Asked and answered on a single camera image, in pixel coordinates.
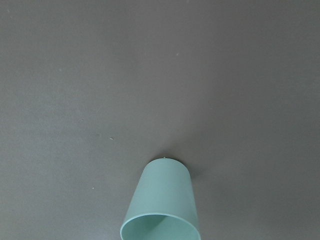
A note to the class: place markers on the mint green cup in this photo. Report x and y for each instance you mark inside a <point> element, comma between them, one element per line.
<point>163,205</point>

